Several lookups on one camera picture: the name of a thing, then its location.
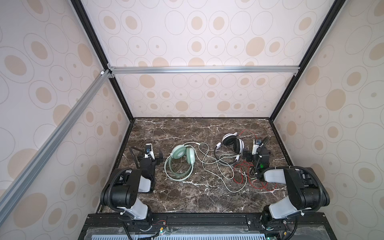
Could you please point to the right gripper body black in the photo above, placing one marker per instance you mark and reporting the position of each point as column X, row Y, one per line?
column 248, row 153

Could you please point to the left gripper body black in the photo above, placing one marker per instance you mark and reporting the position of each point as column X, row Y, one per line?
column 156, row 156

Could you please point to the mint green headphones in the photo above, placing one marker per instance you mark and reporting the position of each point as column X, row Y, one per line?
column 180, row 152

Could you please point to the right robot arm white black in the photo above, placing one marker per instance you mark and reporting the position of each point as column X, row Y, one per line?
column 306, row 193

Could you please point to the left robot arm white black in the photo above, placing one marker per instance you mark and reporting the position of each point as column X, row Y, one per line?
column 121, row 191

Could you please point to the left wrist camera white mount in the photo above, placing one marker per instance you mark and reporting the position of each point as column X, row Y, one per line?
column 149, row 152

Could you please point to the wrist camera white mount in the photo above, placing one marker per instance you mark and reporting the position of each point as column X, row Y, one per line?
column 149, row 152
column 256, row 145

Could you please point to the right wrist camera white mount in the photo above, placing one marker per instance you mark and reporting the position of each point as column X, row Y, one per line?
column 256, row 145

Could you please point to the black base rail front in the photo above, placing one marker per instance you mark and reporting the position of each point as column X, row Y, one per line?
column 206, row 226

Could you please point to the aluminium rail back wall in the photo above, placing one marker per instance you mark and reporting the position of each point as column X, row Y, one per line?
column 201, row 70

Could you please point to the aluminium rail wall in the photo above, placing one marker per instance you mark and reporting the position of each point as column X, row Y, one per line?
column 21, row 184
column 201, row 70

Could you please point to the aluminium rail left wall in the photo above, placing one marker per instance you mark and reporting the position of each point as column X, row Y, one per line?
column 21, row 184

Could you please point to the black frame post left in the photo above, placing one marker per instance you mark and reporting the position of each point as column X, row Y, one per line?
column 88, row 27

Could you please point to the black frame post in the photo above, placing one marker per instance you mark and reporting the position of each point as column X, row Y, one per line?
column 88, row 27
column 313, row 47

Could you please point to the black frame post right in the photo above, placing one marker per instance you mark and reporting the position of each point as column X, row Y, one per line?
column 313, row 47

